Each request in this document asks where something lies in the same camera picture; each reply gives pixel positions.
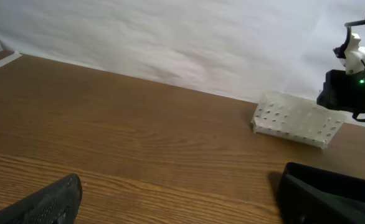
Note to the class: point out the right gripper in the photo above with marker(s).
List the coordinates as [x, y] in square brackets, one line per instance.
[347, 93]

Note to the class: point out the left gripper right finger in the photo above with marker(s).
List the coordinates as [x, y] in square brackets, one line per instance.
[310, 208]

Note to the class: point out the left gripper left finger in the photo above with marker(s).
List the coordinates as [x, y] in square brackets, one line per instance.
[39, 208]

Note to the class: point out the white test tube rack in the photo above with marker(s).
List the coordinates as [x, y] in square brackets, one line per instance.
[294, 121]

